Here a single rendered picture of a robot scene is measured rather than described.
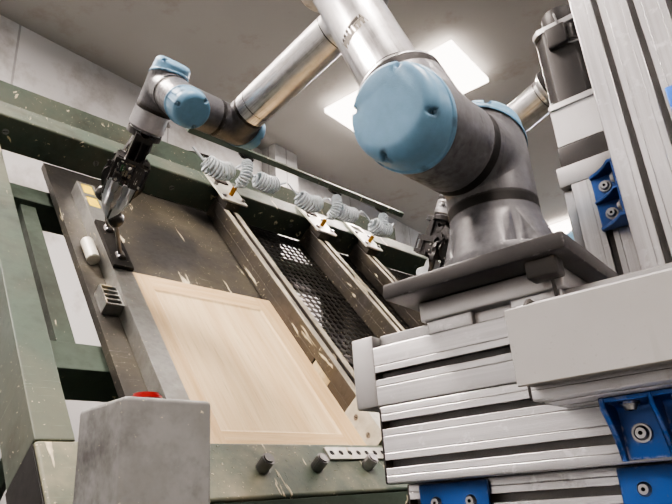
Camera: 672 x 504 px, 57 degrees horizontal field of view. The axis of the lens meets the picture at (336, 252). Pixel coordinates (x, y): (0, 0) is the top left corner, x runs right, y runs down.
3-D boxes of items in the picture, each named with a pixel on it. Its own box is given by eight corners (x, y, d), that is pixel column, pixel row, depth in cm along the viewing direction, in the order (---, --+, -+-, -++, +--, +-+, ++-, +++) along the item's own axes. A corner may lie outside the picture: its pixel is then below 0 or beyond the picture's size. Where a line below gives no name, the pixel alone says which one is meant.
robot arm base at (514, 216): (586, 278, 78) (570, 207, 82) (541, 247, 67) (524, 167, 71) (478, 306, 87) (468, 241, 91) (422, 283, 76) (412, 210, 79)
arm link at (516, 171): (556, 205, 81) (537, 118, 86) (504, 174, 72) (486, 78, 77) (477, 235, 89) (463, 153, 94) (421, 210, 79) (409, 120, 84)
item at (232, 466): (13, 568, 82) (45, 511, 79) (3, 493, 90) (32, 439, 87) (643, 493, 230) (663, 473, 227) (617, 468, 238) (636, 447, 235)
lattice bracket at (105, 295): (100, 314, 130) (106, 302, 129) (93, 294, 135) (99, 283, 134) (118, 316, 133) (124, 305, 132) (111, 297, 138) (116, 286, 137)
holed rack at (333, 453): (329, 460, 121) (331, 458, 121) (322, 449, 123) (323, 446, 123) (645, 456, 232) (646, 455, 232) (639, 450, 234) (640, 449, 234)
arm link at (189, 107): (233, 107, 120) (211, 90, 128) (183, 83, 112) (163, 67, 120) (216, 143, 122) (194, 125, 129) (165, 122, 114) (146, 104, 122)
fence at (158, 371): (175, 462, 105) (185, 445, 104) (70, 192, 171) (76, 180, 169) (200, 462, 109) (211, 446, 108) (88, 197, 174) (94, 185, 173)
